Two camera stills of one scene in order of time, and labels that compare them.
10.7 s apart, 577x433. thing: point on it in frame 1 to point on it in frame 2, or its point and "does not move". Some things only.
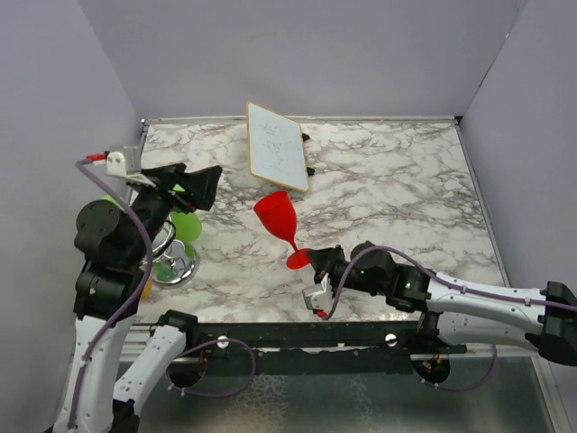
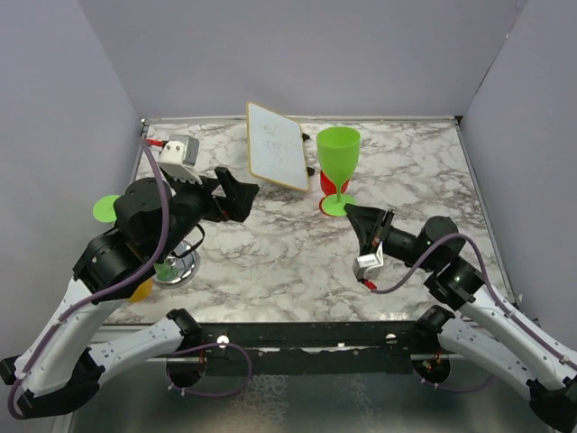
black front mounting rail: [392, 347] does not move
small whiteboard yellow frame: [275, 147] does not move
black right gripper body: [335, 270] to [401, 244]
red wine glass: [278, 211] to [329, 188]
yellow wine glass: [148, 289] does not move
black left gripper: [199, 185] to [235, 205]
